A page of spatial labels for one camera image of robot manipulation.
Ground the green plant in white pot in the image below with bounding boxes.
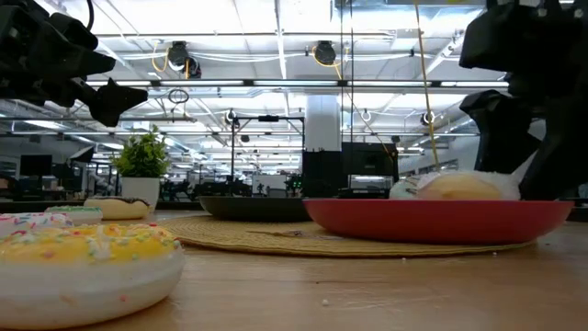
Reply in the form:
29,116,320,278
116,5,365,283
111,126,172,211

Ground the large black screen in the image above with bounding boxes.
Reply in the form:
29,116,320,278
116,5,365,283
342,141,400,183

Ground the black background rig frame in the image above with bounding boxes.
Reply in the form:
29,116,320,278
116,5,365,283
229,114,307,183

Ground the large pale mint donut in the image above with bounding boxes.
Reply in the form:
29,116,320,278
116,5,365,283
415,170,523,201

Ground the yellow cable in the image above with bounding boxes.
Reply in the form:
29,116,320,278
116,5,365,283
412,0,441,170

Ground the round woven yellow placemat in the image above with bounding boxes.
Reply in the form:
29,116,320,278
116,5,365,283
158,214,537,257

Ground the black ceiling cable reel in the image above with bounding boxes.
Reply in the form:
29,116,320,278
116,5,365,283
311,40,339,66
166,40,203,80

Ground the dark round plate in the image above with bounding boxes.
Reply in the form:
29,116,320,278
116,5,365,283
198,196,313,223

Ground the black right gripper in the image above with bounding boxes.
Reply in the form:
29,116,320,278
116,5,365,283
458,0,588,202

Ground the black aluminium table frame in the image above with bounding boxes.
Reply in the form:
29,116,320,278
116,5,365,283
0,199,588,223

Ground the small yellow sprinkled donut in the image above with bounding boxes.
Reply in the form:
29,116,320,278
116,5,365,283
0,223,186,331

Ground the large chocolate sprinkled donut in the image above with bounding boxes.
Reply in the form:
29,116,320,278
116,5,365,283
84,196,152,221

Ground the small green frosted donut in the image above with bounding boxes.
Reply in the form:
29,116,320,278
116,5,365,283
44,205,103,226

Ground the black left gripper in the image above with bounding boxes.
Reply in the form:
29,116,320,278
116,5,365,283
0,0,149,128

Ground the red round plate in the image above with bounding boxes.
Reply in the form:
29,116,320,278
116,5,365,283
301,198,575,245

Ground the small pink sprinkled donut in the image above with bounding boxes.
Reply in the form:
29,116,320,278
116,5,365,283
0,212,74,238

